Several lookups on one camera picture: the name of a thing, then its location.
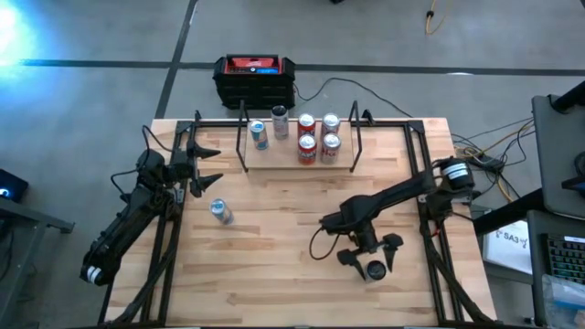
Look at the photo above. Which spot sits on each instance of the black aluminium table frame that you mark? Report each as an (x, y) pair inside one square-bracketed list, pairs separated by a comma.
[(388, 124)]

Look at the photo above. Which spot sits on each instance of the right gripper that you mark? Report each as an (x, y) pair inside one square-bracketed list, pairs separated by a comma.
[(381, 244)]

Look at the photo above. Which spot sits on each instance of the black power strip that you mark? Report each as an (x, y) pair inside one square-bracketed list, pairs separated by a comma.
[(486, 161)]

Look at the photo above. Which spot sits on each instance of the blue silver Red Bull can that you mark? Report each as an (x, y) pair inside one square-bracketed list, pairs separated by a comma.
[(259, 135), (221, 211)]

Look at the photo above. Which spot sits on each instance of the dark desk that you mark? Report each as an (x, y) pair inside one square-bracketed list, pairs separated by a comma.
[(537, 292)]

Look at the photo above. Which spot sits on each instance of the red black power station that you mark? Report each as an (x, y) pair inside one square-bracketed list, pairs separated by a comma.
[(253, 91)]

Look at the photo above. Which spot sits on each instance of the silver Diet Coke can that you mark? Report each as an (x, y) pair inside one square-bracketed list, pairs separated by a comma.
[(330, 148), (330, 122)]

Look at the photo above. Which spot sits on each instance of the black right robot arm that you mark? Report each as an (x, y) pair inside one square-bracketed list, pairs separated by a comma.
[(393, 196)]

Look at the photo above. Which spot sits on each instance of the grey side table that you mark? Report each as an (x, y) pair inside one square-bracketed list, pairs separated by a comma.
[(553, 151)]

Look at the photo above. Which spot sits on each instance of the white paper sheet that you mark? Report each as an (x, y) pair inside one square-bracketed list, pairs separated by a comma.
[(507, 249)]

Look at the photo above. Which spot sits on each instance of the clear plastic bag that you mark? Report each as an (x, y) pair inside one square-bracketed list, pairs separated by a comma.
[(566, 301)]

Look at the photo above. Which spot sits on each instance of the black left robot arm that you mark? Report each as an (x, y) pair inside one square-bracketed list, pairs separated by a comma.
[(123, 224)]

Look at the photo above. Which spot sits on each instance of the black pole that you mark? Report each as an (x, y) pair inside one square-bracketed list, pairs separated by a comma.
[(571, 98)]

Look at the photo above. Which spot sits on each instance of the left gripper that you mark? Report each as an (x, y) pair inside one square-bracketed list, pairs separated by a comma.
[(180, 171)]

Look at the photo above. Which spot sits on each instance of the backlit keyboard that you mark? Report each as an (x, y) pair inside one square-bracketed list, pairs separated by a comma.
[(566, 260)]

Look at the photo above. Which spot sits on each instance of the red soda can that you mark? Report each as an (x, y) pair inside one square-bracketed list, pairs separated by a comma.
[(307, 151)]

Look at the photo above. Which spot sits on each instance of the black device blue light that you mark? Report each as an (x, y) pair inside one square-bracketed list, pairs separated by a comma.
[(11, 187)]

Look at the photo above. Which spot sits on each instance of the wooden shelf black metal frame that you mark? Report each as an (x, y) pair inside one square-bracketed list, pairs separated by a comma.
[(279, 157)]

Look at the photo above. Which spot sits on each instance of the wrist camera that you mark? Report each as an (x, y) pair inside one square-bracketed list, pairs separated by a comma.
[(367, 238), (179, 157)]

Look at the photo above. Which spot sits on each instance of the Fanta strawberry can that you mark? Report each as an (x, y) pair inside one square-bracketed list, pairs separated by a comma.
[(305, 123)]

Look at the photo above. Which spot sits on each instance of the grey metal stand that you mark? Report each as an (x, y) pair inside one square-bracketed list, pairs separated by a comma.
[(36, 218)]

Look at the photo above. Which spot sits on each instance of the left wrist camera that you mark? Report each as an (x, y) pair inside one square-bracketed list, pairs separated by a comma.
[(179, 157)]

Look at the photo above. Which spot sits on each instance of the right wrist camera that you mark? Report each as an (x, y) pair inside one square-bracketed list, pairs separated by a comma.
[(367, 238)]

